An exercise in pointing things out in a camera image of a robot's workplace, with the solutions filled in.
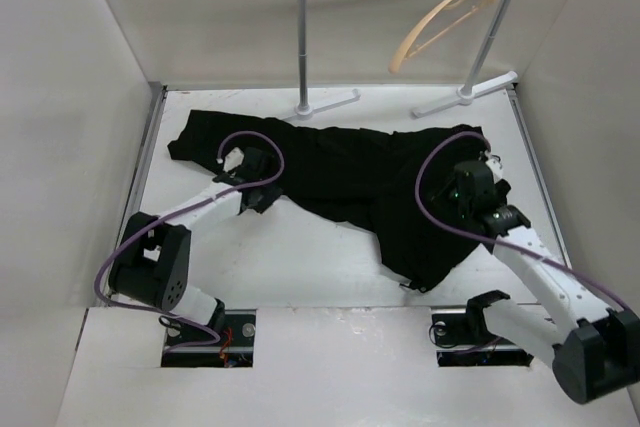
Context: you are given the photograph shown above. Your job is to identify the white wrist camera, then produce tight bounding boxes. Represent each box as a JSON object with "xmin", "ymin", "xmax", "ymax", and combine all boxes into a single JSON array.
[
  {"xmin": 216, "ymin": 147, "xmax": 245, "ymax": 174},
  {"xmin": 483, "ymin": 150, "xmax": 504, "ymax": 183}
]

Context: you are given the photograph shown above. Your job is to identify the white and silver clothes rack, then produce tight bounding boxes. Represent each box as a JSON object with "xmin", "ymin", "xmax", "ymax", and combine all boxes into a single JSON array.
[{"xmin": 279, "ymin": 0, "xmax": 537, "ymax": 123}]

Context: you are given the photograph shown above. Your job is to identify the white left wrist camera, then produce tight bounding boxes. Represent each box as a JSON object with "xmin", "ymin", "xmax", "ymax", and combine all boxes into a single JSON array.
[{"xmin": 216, "ymin": 147, "xmax": 245, "ymax": 174}]

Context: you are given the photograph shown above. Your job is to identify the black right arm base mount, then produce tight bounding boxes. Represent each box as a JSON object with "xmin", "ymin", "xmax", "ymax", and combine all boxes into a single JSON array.
[{"xmin": 428, "ymin": 308, "xmax": 533, "ymax": 368}]

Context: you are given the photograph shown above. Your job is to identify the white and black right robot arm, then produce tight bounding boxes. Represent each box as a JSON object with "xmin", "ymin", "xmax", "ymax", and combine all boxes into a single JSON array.
[{"xmin": 434, "ymin": 158, "xmax": 639, "ymax": 404}]

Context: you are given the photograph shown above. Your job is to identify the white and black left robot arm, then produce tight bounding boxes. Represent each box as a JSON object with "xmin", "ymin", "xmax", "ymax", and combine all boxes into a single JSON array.
[{"xmin": 94, "ymin": 148, "xmax": 285, "ymax": 346}]

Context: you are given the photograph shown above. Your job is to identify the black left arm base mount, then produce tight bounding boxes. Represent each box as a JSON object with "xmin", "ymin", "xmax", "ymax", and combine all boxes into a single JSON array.
[{"xmin": 159, "ymin": 310, "xmax": 257, "ymax": 368}]

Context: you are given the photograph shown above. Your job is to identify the black trousers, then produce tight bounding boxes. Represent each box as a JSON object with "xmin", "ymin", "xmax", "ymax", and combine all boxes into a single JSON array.
[{"xmin": 168, "ymin": 110, "xmax": 486, "ymax": 290}]

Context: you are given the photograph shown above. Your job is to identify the beige plastic hanger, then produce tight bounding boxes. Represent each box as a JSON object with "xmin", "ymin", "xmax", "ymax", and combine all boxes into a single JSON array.
[{"xmin": 388, "ymin": 0, "xmax": 495, "ymax": 74}]

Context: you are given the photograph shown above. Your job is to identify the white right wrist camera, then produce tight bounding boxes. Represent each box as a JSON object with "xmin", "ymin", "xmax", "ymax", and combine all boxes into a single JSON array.
[{"xmin": 483, "ymin": 150, "xmax": 504, "ymax": 183}]

